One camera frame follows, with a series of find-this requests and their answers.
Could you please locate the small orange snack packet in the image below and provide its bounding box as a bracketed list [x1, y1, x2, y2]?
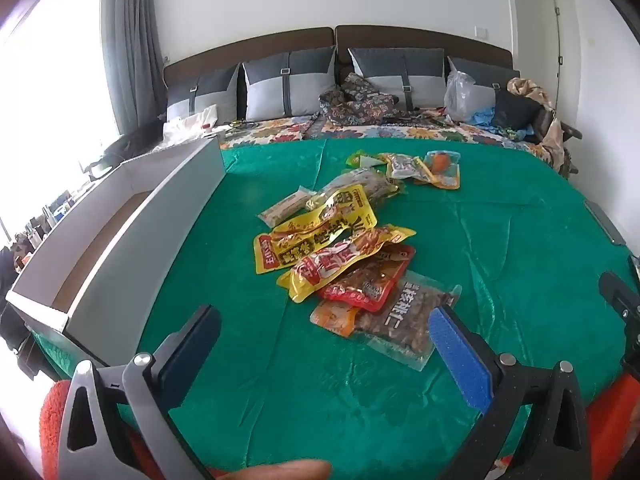
[310, 302, 362, 337]

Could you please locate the blue cloth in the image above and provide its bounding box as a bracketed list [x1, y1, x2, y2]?
[471, 107, 527, 142]

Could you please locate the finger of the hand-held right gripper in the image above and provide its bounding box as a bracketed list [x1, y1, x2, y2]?
[620, 321, 640, 377]
[598, 270, 640, 320]

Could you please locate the folded dark floral blanket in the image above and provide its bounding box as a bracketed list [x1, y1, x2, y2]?
[318, 72, 402, 126]

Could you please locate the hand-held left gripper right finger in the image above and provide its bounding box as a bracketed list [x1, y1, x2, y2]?
[429, 304, 593, 480]

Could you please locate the dark bag by window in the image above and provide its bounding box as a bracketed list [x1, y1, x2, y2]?
[87, 127, 167, 181]

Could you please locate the brown headboard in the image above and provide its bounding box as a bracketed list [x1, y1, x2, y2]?
[163, 25, 521, 92]

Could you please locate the green bed cloth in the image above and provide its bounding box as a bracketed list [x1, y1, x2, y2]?
[30, 137, 640, 480]

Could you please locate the yellow and red snack packet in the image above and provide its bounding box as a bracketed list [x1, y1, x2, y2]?
[277, 226, 417, 305]

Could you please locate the green snack packet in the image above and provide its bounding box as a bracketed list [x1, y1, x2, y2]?
[347, 151, 387, 169]

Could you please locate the grey strapped pillow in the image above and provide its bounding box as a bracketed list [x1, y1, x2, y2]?
[165, 64, 242, 123]
[347, 47, 447, 111]
[242, 47, 337, 122]
[447, 56, 517, 111]

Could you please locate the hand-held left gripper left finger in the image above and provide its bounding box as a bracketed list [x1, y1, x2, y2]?
[57, 304, 223, 480]

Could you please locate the beige patterned cloth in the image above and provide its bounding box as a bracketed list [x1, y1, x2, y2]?
[506, 77, 577, 177]

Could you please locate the white cardboard box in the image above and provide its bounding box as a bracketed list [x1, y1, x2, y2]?
[5, 137, 226, 368]

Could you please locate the clear plastic bag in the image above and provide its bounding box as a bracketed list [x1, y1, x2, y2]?
[443, 70, 479, 123]

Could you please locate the floral bedsheet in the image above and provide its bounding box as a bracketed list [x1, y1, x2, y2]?
[215, 107, 576, 172]

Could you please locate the cluttered window desk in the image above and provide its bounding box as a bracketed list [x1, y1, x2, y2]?
[0, 180, 103, 273]

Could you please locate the white cloth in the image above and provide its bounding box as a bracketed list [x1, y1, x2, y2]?
[161, 104, 222, 148]

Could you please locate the large yellow snack packet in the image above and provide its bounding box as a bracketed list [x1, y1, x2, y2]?
[253, 184, 378, 275]

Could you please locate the grey curtain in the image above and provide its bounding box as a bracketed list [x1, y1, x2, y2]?
[100, 0, 167, 137]

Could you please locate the black bag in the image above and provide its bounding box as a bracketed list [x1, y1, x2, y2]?
[492, 92, 552, 134]

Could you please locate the clear beige snack packet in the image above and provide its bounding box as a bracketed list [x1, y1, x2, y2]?
[257, 186, 317, 227]

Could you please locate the person's left hand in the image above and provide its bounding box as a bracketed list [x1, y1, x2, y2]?
[207, 460, 333, 480]

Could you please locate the brown and gold snack packet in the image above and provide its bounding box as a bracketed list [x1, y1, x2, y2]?
[306, 167, 402, 211]

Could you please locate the clear packet of brown nuts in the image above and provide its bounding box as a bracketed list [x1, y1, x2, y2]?
[359, 270, 462, 372]

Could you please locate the blue packet with orange drumstick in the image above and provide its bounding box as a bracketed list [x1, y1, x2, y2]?
[424, 150, 462, 191]

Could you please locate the grey panel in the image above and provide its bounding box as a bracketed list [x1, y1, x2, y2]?
[584, 199, 627, 247]

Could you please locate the white and yellow snack packet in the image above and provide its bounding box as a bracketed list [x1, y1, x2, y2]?
[380, 152, 432, 182]

